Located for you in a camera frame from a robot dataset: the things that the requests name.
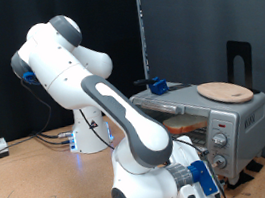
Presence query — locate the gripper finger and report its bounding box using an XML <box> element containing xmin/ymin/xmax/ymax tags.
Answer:
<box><xmin>217</xmin><ymin>178</ymin><xmax>228</xmax><ymax>190</ymax></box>
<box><xmin>199</xmin><ymin>147</ymin><xmax>210</xmax><ymax>158</ymax></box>

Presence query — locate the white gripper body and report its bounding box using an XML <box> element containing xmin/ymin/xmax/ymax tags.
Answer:
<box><xmin>169</xmin><ymin>138</ymin><xmax>224</xmax><ymax>198</ymax></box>

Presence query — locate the white bread slice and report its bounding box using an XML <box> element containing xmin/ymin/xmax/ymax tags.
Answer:
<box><xmin>161</xmin><ymin>110</ymin><xmax>210</xmax><ymax>137</ymax></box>

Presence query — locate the glass oven door with handle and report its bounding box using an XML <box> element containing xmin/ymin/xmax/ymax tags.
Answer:
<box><xmin>131</xmin><ymin>85</ymin><xmax>217</xmax><ymax>159</ymax></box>

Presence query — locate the small blue object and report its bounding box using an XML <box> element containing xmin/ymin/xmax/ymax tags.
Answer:
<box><xmin>133</xmin><ymin>71</ymin><xmax>193</xmax><ymax>100</ymax></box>

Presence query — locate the metal oven rack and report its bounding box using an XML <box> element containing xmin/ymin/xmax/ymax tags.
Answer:
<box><xmin>182</xmin><ymin>126</ymin><xmax>213</xmax><ymax>149</ymax></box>

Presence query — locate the silver oven knob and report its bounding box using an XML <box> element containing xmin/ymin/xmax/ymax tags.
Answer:
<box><xmin>211</xmin><ymin>132</ymin><xmax>229</xmax><ymax>150</ymax></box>
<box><xmin>211</xmin><ymin>153</ymin><xmax>228</xmax><ymax>171</ymax></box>

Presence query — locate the silver toaster oven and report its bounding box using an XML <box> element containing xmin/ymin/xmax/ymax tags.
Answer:
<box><xmin>127</xmin><ymin>66</ymin><xmax>265</xmax><ymax>198</ymax></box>

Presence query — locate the black foam pad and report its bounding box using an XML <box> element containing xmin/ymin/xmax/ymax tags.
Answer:
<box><xmin>225</xmin><ymin>169</ymin><xmax>256</xmax><ymax>191</ymax></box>
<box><xmin>245</xmin><ymin>159</ymin><xmax>264</xmax><ymax>175</ymax></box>

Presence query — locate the round wooden cutting board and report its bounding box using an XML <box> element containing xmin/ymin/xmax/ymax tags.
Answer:
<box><xmin>195</xmin><ymin>75</ymin><xmax>255</xmax><ymax>111</ymax></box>

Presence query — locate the black metal bookend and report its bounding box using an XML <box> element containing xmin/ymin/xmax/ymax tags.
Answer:
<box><xmin>222</xmin><ymin>37</ymin><xmax>261</xmax><ymax>99</ymax></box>

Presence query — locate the grey metal pole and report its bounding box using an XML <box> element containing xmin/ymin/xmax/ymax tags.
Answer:
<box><xmin>132</xmin><ymin>0</ymin><xmax>155</xmax><ymax>86</ymax></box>

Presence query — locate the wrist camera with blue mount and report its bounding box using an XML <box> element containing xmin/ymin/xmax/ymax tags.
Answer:
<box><xmin>186</xmin><ymin>157</ymin><xmax>220</xmax><ymax>198</ymax></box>

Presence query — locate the thin black camera cable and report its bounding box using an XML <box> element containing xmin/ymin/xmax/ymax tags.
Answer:
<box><xmin>77</xmin><ymin>88</ymin><xmax>228</xmax><ymax>198</ymax></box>

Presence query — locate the black base cable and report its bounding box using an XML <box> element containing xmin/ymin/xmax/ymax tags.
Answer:
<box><xmin>31</xmin><ymin>127</ymin><xmax>73</xmax><ymax>150</ymax></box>
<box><xmin>30</xmin><ymin>124</ymin><xmax>76</xmax><ymax>144</ymax></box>

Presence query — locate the long black power cable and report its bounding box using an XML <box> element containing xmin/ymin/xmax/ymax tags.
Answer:
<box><xmin>0</xmin><ymin>76</ymin><xmax>62</xmax><ymax>176</ymax></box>

